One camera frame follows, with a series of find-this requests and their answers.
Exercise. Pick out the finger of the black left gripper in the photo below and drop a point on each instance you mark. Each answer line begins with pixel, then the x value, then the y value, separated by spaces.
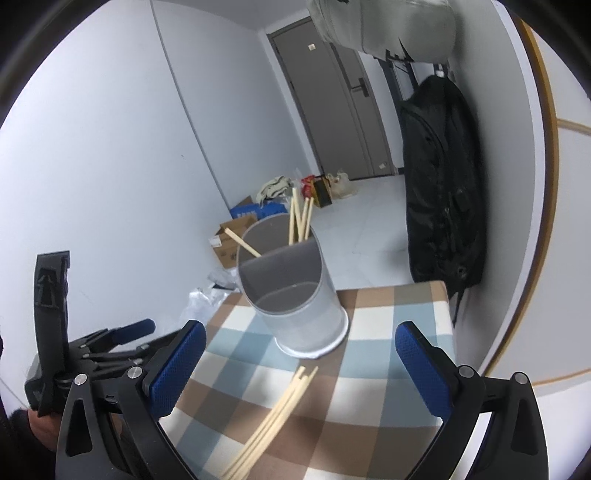
pixel 132 332

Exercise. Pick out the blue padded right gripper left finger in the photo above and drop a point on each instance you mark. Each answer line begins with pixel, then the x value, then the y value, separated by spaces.
pixel 170 368

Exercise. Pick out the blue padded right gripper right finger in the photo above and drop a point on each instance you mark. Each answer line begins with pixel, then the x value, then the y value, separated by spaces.
pixel 429 367

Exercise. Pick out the person's left hand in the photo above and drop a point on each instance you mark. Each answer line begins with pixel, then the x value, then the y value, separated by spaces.
pixel 46 429

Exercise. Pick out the checkered blue brown tablecloth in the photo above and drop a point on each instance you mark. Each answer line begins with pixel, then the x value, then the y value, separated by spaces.
pixel 361 418

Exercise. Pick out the wooden chopstick on table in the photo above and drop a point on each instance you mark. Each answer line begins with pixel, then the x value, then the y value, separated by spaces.
pixel 272 424
pixel 286 419

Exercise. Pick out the brown cardboard box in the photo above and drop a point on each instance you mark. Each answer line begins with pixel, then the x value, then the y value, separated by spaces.
pixel 224 247

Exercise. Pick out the leaning chopstick in holder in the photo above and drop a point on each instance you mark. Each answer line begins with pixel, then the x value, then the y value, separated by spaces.
pixel 239 241

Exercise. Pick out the translucent grey utensil holder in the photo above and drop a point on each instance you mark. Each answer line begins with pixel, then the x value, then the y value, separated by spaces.
pixel 291 290

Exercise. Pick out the blue cardboard box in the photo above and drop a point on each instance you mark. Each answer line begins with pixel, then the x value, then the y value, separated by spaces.
pixel 260 210

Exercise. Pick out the black hanging garment bag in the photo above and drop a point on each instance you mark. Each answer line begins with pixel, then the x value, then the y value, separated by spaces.
pixel 445 190

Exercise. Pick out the white plastic bag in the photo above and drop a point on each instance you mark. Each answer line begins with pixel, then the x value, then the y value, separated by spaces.
pixel 340 186

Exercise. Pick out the beige cloth bag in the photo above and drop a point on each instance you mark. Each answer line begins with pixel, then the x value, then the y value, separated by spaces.
pixel 276 189

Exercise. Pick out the yellow red shopping bag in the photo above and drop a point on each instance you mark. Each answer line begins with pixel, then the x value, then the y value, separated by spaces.
pixel 316 188

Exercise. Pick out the grey door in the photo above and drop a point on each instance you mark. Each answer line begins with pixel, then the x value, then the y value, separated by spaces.
pixel 335 102

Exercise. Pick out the white hanging jacket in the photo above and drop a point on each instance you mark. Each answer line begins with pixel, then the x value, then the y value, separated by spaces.
pixel 417 31

